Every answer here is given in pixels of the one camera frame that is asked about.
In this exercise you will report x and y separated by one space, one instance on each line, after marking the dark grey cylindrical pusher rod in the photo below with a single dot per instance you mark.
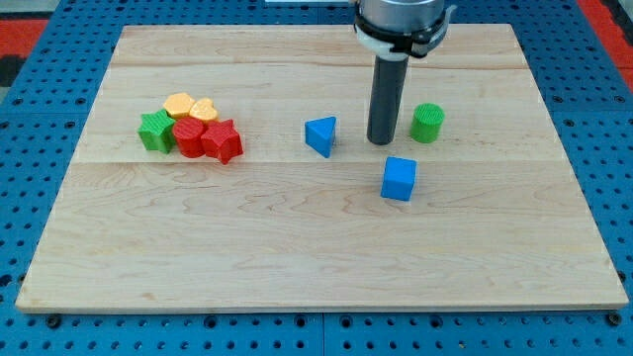
387 89

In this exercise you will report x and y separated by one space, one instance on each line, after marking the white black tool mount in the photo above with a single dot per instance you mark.
396 31

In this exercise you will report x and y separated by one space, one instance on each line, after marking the blue triangle block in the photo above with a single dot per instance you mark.
320 135

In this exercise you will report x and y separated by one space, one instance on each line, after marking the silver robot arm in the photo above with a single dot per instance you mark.
395 31

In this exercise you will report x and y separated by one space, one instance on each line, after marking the green cylinder block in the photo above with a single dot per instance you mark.
426 122

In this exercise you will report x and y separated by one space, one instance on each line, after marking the blue cube block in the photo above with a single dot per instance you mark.
398 178

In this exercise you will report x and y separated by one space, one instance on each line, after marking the red star block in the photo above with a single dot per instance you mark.
222 141

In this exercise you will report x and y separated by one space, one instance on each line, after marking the yellow heart block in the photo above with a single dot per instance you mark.
204 110

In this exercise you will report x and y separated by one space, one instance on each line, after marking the light wooden board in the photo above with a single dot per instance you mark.
496 221

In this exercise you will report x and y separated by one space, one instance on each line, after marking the red cylinder block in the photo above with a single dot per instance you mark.
188 135

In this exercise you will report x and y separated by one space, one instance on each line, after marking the yellow hexagon block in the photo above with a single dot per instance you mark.
178 106

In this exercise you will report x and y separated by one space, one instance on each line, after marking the green star block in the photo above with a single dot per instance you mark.
155 131

